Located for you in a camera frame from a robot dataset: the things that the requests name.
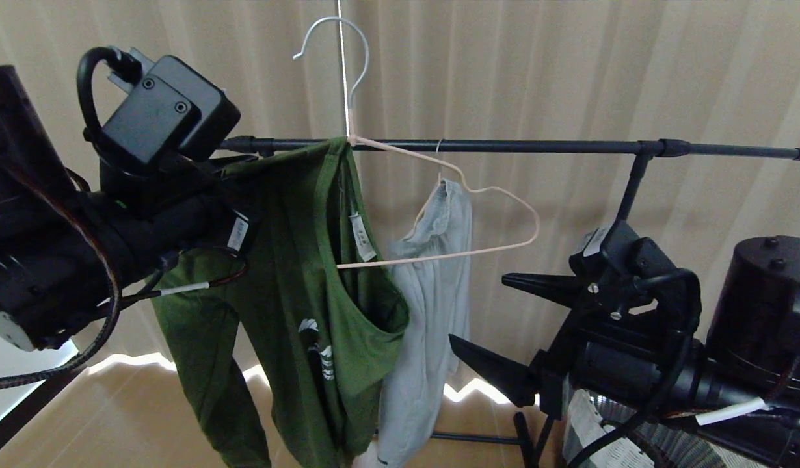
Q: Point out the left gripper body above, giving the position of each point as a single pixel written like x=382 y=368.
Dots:
x=62 y=279

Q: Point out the beige curtain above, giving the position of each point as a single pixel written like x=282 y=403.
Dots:
x=569 y=65

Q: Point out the pale grey shorts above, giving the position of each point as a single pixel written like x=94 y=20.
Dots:
x=432 y=312

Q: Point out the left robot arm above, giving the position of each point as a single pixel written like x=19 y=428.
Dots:
x=16 y=162

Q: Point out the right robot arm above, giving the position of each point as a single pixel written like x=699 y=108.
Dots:
x=764 y=305

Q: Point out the green garment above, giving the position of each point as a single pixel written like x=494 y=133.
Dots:
x=296 y=260

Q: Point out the black clothes rack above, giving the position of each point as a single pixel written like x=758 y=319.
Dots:
x=536 y=146

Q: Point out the white laundry basket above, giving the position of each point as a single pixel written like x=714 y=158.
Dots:
x=595 y=422

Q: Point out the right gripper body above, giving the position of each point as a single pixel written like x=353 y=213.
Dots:
x=634 y=370

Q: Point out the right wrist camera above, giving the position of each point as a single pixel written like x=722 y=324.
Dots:
x=634 y=260

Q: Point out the pink clothes hanger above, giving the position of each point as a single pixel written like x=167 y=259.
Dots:
x=439 y=255
x=440 y=162

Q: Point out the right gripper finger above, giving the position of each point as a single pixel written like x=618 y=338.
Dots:
x=549 y=288
x=504 y=380

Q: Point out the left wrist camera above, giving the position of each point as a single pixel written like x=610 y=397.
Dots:
x=159 y=110

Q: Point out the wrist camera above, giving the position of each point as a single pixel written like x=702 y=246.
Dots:
x=159 y=110
x=634 y=260

